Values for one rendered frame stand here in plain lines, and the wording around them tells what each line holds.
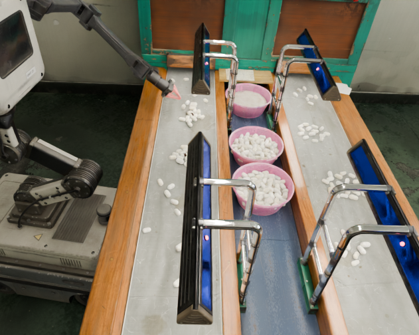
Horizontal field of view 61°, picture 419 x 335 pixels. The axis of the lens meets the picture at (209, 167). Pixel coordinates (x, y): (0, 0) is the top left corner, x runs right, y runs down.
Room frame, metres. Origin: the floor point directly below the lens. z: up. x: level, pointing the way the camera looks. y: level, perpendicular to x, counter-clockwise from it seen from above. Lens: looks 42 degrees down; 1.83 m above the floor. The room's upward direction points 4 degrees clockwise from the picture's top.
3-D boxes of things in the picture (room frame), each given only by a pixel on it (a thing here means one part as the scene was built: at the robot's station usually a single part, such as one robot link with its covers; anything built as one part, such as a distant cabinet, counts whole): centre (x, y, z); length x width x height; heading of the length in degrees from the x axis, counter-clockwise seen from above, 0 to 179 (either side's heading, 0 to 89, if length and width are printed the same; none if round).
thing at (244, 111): (1.81, -0.19, 0.72); 0.27 x 0.27 x 0.10
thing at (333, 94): (1.66, -0.48, 1.08); 0.62 x 0.08 x 0.07; 3
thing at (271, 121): (1.65, -0.40, 0.90); 0.20 x 0.19 x 0.45; 3
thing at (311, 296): (0.68, -0.46, 0.90); 0.20 x 0.19 x 0.45; 3
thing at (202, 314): (0.66, 0.02, 1.08); 0.62 x 0.08 x 0.07; 3
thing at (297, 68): (2.10, -0.52, 0.83); 0.30 x 0.06 x 0.07; 93
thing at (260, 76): (2.03, -0.18, 0.77); 0.33 x 0.15 x 0.01; 93
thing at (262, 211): (1.09, -0.23, 0.72); 0.27 x 0.27 x 0.10
